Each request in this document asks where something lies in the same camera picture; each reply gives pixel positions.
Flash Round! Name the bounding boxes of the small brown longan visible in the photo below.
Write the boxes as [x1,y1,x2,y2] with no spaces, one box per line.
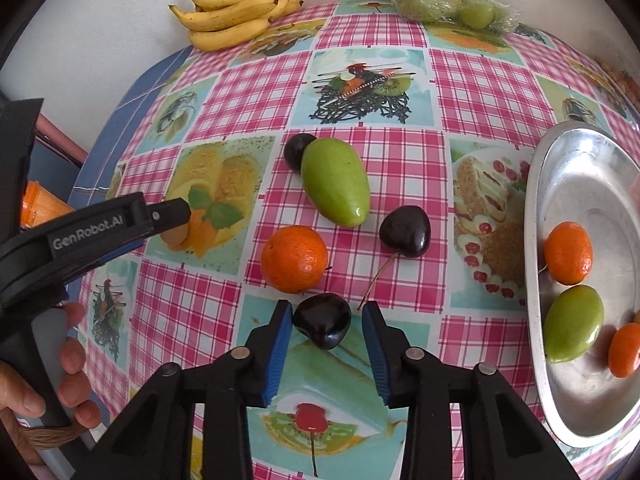
[160,223,190,252]

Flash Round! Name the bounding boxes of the yellow banana bunch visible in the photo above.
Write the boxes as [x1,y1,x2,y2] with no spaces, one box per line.
[168,0,303,52]

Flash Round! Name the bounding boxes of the large orange tangerine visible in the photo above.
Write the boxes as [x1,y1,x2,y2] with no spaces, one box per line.
[260,226,329,294]

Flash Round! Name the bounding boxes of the dark cherry with stem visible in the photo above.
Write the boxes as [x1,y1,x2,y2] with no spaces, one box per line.
[358,205,431,310]

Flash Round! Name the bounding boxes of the dark green mango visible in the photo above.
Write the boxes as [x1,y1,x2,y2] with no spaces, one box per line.
[300,138,371,228]

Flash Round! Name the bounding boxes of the silver metal bowl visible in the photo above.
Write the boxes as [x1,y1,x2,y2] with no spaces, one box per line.
[524,122,639,448]

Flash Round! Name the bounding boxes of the orange plastic cup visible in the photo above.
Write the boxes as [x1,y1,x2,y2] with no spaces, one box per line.
[20,181,74,229]

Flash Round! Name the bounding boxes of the person's left hand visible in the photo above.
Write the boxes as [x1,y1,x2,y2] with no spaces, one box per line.
[0,301,103,466]

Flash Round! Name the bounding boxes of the blue cloth under tablecloth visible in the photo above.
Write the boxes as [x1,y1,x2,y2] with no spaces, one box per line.
[67,45,194,212]

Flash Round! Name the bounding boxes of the plastic tray of green fruits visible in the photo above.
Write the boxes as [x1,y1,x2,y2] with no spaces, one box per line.
[390,0,520,36]

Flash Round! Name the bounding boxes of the dark cherry back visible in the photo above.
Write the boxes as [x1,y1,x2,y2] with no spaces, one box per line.
[283,132,316,174]

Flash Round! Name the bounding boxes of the pale green mango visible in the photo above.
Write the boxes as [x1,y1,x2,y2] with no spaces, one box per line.
[542,285,604,364]

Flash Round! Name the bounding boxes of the medium orange tangerine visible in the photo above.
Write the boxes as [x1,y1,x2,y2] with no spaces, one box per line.
[544,221,593,285]

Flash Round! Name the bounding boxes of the pink checkered tablecloth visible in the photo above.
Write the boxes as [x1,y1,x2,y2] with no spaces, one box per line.
[74,0,640,480]

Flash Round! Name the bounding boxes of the small orange tangerine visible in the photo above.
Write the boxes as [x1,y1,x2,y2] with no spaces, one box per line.
[608,323,640,378]

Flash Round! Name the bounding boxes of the dark cherry front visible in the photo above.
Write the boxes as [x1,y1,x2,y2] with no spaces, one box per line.
[292,292,352,350]

